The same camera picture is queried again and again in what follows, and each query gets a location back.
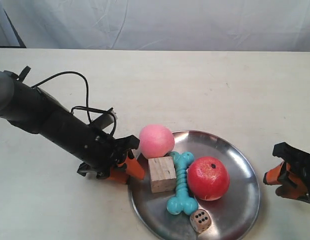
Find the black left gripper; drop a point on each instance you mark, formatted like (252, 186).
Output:
(110, 158)

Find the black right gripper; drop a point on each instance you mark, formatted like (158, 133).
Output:
(293, 174)

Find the wooden cube block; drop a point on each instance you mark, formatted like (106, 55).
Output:
(162, 174)

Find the pink ball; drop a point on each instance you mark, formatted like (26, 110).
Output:
(156, 141)

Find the large round metal plate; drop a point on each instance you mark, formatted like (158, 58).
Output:
(232, 216)

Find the teal bone toy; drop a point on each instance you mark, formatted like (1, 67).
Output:
(181, 202)

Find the red apple toy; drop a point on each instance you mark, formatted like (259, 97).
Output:
(208, 178)

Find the wooden die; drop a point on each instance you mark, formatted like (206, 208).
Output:
(200, 220)

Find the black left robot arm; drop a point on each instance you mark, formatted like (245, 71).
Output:
(33, 110)

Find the white backdrop cloth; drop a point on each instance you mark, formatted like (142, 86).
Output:
(164, 25)

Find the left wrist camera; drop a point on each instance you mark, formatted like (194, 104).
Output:
(107, 118)

